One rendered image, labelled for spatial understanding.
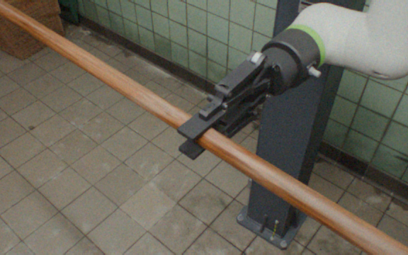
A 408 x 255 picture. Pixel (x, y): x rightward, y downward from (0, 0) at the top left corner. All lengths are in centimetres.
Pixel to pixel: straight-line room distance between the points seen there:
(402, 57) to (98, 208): 158
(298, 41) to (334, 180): 149
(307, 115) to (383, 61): 59
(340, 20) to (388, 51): 10
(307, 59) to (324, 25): 9
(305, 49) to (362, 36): 10
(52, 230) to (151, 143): 68
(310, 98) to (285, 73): 58
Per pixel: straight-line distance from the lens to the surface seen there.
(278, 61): 63
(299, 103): 123
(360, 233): 47
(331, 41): 72
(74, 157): 220
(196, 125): 52
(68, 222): 196
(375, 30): 69
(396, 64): 69
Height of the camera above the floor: 159
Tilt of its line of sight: 45 degrees down
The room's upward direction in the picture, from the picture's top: straight up
